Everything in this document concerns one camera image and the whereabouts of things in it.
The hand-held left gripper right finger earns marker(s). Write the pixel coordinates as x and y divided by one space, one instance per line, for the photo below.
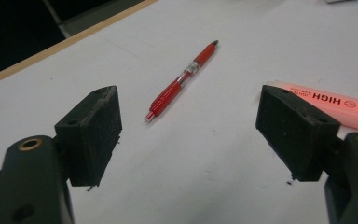
295 133

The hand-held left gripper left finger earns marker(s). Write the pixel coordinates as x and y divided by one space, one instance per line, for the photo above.
90 140

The orange highlighter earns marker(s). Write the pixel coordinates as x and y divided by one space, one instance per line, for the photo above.
354 109

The red pen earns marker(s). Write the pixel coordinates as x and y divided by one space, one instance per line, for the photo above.
167 93

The wooden table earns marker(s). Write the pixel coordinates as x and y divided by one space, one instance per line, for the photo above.
43 52

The grey metal floor rail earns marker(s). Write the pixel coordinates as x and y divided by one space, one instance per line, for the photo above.
59 20

